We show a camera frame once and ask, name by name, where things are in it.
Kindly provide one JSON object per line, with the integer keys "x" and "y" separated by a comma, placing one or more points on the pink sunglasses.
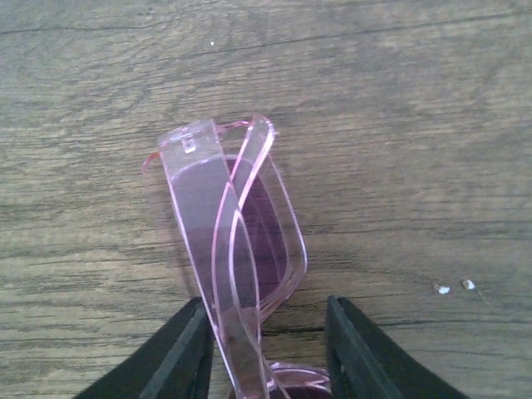
{"x": 244, "y": 244}

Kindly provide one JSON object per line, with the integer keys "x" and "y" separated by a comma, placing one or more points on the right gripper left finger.
{"x": 175, "y": 362}

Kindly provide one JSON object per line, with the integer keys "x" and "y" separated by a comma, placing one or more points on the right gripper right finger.
{"x": 364, "y": 362}

